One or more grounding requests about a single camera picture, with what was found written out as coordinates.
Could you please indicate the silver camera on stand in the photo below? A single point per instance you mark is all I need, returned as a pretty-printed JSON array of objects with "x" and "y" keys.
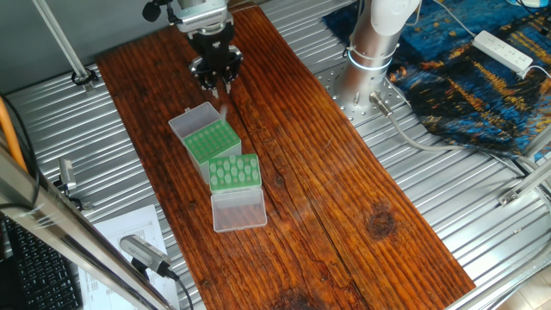
[{"x": 67, "y": 174}]

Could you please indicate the orange tube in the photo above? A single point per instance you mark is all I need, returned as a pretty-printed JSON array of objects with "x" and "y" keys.
[{"x": 11, "y": 133}]

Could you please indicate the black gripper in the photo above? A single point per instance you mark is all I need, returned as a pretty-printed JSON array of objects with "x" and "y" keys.
[{"x": 215, "y": 47}]

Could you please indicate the pale blue plastic object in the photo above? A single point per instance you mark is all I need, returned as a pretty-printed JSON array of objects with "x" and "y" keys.
[{"x": 529, "y": 2}]

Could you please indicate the printed white paper sheet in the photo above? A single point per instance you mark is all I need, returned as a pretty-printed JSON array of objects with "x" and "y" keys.
[{"x": 129, "y": 224}]

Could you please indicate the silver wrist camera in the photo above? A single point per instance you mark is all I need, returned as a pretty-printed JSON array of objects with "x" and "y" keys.
[{"x": 202, "y": 19}]

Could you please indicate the aluminium profile with bracket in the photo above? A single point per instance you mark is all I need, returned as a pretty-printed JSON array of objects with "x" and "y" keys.
[{"x": 529, "y": 183}]

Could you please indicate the blue starry painted cloth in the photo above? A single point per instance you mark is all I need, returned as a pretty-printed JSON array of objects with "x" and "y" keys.
[{"x": 452, "y": 86}]

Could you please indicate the small metal bracket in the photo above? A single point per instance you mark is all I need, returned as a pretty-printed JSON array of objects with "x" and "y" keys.
[{"x": 86, "y": 206}]

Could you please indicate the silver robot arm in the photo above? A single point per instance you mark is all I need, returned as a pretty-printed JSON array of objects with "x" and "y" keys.
[{"x": 370, "y": 47}]

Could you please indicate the clear box with green rack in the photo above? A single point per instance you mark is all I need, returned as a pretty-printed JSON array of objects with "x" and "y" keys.
[
  {"x": 239, "y": 213},
  {"x": 211, "y": 142}
]

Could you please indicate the aluminium frame beam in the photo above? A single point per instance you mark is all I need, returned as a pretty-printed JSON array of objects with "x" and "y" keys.
[{"x": 64, "y": 232}]

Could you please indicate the white power strip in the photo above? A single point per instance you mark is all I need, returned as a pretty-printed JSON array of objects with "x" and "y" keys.
[{"x": 501, "y": 52}]

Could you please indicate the brown wooden board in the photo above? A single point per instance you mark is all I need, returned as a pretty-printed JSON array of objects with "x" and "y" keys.
[{"x": 344, "y": 172}]

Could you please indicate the black keyboard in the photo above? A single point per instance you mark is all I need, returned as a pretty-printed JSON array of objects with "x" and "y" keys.
[{"x": 39, "y": 275}]

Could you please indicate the aluminium post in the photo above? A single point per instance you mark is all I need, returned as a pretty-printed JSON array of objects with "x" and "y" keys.
[{"x": 60, "y": 39}]

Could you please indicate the aluminium profile bar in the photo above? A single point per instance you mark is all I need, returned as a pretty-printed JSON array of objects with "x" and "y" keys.
[{"x": 540, "y": 144}]

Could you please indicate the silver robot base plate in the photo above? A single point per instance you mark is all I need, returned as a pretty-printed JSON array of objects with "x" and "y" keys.
[{"x": 361, "y": 115}]

